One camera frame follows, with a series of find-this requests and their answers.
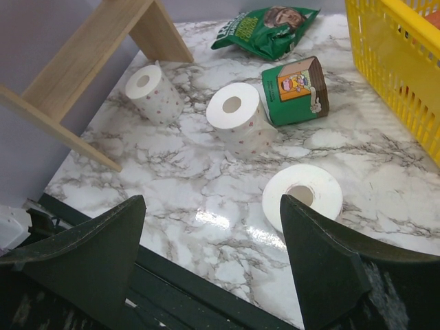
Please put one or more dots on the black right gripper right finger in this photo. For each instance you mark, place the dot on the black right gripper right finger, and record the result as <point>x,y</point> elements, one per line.
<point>347,280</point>

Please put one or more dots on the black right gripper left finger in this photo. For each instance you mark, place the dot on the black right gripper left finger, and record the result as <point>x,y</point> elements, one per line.
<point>76,279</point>

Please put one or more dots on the green roll with picture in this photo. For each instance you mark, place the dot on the green roll with picture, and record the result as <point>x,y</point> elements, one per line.
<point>296,92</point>

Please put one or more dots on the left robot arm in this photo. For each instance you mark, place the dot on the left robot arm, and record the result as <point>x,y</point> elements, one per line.
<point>17,224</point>

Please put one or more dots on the wooden shelf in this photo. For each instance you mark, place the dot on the wooden shelf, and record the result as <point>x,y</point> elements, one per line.
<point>59,85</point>

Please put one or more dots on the white dotted roll right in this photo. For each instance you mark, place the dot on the white dotted roll right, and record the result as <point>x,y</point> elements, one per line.
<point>312,185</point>

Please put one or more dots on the white dotted roll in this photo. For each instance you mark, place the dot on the white dotted roll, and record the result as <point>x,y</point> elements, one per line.
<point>239,119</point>
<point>312,185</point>
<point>154,95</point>

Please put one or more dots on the white dotted roll left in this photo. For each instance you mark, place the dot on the white dotted roll left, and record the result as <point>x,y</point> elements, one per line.
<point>154,95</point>

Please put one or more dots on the white dotted roll middle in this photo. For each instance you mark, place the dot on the white dotted roll middle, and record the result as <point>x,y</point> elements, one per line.
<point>239,119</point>

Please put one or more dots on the yellow plastic basket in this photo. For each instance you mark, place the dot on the yellow plastic basket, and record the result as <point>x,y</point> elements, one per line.
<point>397,50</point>

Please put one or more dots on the green chips bag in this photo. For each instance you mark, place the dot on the green chips bag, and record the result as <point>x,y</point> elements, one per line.
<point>269,33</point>

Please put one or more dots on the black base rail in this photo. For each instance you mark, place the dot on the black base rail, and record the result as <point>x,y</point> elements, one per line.
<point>163,295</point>

